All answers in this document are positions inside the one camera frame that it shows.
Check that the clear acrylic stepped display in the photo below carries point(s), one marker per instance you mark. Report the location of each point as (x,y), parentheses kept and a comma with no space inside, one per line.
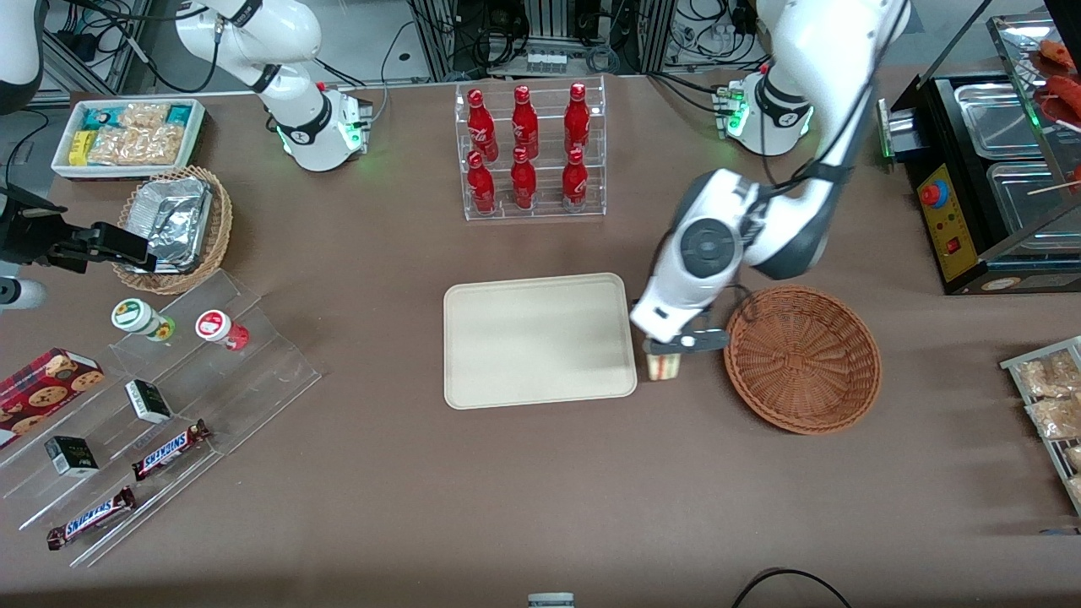
(253,371)

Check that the aluminium foil container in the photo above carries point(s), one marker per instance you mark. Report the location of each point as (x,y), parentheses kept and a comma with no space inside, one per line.
(169,219)

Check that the cream plastic tray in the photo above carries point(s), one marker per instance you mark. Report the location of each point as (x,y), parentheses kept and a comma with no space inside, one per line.
(540,342)

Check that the clear nut snack bag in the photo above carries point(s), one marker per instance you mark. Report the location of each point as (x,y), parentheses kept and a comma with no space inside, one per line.
(1056,418)
(1047,376)
(1074,458)

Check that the red knob on blue base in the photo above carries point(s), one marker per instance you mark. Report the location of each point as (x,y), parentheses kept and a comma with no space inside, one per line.
(933,194)

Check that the brown round wicker basket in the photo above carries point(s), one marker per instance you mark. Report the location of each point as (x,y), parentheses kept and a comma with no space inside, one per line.
(802,359)

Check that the steel warmer pan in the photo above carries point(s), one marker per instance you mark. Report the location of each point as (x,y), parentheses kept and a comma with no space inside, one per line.
(996,118)
(1026,198)

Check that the small grey white object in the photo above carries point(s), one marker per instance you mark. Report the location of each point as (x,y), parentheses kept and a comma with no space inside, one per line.
(551,600)

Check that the green lid jar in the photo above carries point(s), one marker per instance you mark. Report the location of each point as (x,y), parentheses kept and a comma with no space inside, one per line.
(135,317)

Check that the red plaid cookie box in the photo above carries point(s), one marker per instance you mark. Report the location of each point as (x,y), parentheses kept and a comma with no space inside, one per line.
(42,393)

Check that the teal snack pack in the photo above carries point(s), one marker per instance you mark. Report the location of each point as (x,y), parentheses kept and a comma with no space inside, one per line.
(100,116)
(178,115)

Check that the black food warmer yellow panel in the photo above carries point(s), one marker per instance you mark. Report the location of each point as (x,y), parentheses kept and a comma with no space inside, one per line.
(950,219)

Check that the red lid jar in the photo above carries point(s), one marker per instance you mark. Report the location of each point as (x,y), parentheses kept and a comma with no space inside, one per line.
(215,325)

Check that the small black box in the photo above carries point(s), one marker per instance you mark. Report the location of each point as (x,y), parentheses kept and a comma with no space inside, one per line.
(72,456)
(149,401)

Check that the clear rice cracker bag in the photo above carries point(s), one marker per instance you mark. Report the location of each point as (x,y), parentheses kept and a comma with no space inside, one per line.
(143,116)
(135,148)

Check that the clear acrylic bottle rack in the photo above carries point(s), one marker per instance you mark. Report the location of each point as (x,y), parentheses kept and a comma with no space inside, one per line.
(545,213)

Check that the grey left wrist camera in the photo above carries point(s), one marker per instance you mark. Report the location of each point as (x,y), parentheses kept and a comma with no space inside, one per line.
(697,342)

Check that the triangle sandwich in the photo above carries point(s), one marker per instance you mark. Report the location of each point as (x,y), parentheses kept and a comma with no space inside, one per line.
(665,367)

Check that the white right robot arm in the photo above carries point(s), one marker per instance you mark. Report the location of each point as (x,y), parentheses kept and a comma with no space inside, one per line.
(304,127)

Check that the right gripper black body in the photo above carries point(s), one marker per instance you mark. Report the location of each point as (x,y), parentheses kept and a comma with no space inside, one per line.
(34,238)

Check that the red cola bottle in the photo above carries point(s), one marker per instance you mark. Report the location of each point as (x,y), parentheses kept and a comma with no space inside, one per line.
(574,181)
(481,127)
(524,122)
(481,186)
(524,181)
(577,118)

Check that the aluminium profile frame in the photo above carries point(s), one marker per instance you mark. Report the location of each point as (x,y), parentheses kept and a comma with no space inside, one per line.
(549,17)

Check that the snickers bar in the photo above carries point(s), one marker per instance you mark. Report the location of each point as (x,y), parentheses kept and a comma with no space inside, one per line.
(91,518)
(169,450)

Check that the white power strip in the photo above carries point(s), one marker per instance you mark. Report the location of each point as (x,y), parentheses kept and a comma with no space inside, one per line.
(546,61)

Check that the tray of packaged snacks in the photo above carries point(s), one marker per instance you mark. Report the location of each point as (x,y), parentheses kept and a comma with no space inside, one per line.
(1009,365)

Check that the light tan wicker basket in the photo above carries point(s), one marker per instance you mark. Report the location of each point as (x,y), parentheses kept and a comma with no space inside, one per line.
(218,228)

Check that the red sausage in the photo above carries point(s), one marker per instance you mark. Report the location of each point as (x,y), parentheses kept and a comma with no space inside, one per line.
(1060,111)
(1066,87)

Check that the yellow snack pack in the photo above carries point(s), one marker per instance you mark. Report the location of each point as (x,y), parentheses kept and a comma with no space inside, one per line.
(80,148)

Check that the orange fried snack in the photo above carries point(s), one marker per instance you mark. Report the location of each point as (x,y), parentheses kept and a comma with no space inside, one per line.
(1060,53)

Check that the white plastic snack bin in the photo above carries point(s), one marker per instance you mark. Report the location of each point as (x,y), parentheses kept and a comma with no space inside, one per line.
(59,165)

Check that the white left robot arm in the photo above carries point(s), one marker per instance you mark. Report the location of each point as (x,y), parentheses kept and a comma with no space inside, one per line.
(667,295)

